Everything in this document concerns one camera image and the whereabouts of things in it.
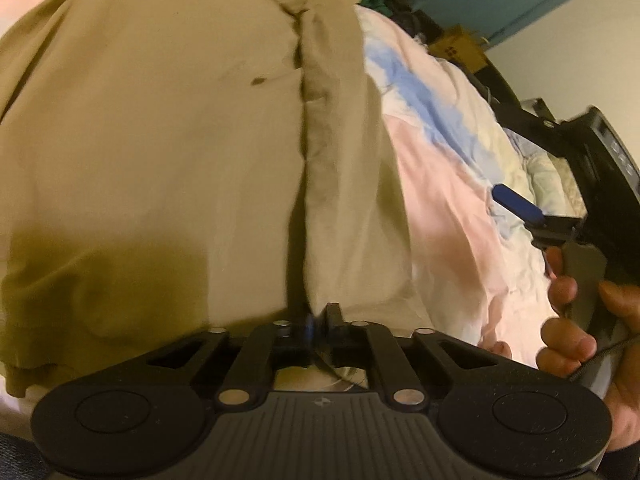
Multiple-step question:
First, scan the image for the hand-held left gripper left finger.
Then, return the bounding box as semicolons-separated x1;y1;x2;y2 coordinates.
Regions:
144;314;316;407

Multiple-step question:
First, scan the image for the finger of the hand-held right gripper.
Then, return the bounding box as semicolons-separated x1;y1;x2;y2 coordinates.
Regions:
469;62;568;160
491;183;583;251

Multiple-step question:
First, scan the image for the person's right hand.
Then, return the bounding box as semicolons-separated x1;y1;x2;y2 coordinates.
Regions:
487;247;640;454

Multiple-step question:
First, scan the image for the pastel pink blue blanket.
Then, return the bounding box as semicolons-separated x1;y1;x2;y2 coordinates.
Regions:
0;0;586;443

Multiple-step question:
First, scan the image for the khaki beige garment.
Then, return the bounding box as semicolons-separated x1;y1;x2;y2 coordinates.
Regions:
0;0;436;401

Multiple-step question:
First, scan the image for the black braided cable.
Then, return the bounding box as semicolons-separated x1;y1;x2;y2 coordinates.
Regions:
562;332;640;386

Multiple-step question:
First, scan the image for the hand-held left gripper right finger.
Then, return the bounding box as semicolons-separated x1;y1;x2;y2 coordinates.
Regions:
315;302;502;407

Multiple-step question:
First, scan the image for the yellow cardboard box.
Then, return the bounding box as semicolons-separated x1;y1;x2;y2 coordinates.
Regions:
429;24;490;73

